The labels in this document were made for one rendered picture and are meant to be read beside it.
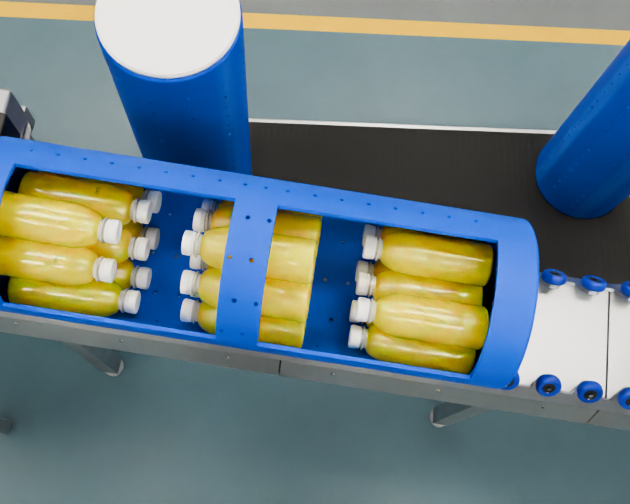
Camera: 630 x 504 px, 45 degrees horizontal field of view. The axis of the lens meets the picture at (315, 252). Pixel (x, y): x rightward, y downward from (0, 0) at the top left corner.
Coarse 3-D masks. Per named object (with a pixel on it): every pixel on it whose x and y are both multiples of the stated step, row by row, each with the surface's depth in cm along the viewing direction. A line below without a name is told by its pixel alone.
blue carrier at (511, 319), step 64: (0, 192) 113; (192, 192) 116; (256, 192) 118; (320, 192) 121; (256, 256) 113; (320, 256) 140; (512, 256) 115; (64, 320) 123; (128, 320) 130; (256, 320) 115; (320, 320) 137; (512, 320) 113
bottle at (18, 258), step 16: (0, 240) 120; (16, 240) 121; (0, 256) 120; (16, 256) 120; (32, 256) 120; (48, 256) 120; (64, 256) 120; (80, 256) 121; (96, 256) 123; (0, 272) 121; (16, 272) 121; (32, 272) 120; (48, 272) 120; (64, 272) 120; (80, 272) 120; (96, 272) 121
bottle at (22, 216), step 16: (0, 208) 116; (16, 208) 117; (32, 208) 117; (48, 208) 117; (64, 208) 117; (80, 208) 118; (0, 224) 117; (16, 224) 117; (32, 224) 117; (48, 224) 117; (64, 224) 117; (80, 224) 117; (96, 224) 118; (32, 240) 119; (48, 240) 118; (64, 240) 118; (80, 240) 118; (96, 240) 119
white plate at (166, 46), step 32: (128, 0) 147; (160, 0) 147; (192, 0) 148; (224, 0) 148; (128, 32) 145; (160, 32) 145; (192, 32) 146; (224, 32) 146; (128, 64) 143; (160, 64) 143; (192, 64) 143
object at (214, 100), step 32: (96, 32) 146; (224, 64) 147; (128, 96) 155; (160, 96) 149; (192, 96) 150; (224, 96) 158; (160, 128) 163; (192, 128) 163; (224, 128) 170; (160, 160) 181; (192, 160) 178; (224, 160) 185
